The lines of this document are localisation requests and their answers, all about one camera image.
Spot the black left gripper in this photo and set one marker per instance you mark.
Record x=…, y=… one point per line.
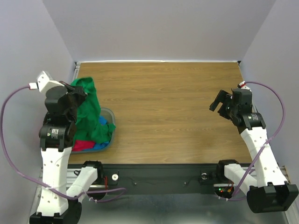
x=81, y=91

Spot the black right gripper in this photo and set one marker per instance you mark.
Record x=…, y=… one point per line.
x=223, y=104

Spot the green t shirt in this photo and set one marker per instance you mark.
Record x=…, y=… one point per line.
x=89, y=112

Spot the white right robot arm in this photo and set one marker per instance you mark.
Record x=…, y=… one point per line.
x=263, y=183

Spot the blue t shirt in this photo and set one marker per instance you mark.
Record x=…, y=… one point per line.
x=103, y=141

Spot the grey plastic bin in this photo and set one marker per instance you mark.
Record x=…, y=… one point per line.
x=109, y=115

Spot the pink t shirt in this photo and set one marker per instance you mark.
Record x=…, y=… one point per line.
x=81, y=145

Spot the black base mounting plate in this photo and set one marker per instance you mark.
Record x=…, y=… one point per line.
x=150, y=179

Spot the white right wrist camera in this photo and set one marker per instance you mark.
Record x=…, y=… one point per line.
x=243, y=85

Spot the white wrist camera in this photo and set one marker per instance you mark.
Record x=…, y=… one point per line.
x=243, y=85
x=44, y=82

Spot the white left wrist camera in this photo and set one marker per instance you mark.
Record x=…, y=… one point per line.
x=44, y=82

